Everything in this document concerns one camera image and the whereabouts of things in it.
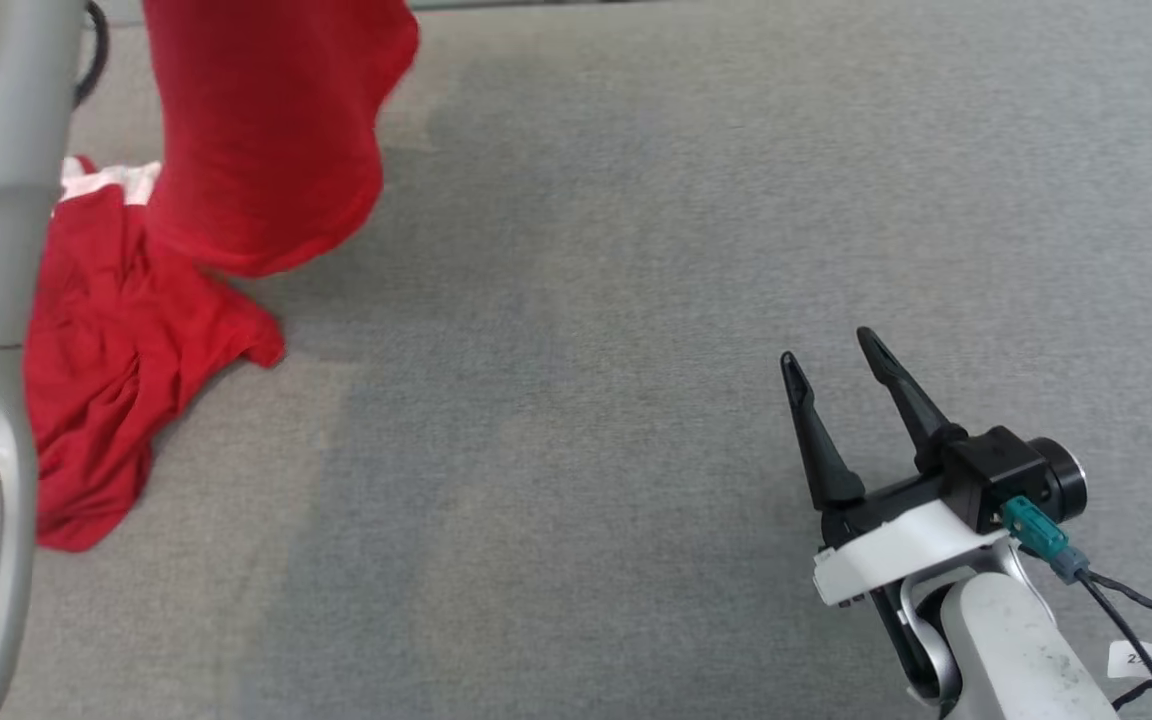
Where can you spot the red white basketball jersey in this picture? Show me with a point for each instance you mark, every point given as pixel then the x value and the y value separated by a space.
pixel 266 140

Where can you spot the red white shorts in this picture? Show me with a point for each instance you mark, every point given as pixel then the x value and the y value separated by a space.
pixel 116 350

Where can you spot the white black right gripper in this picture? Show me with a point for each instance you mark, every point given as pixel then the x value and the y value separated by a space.
pixel 896 550

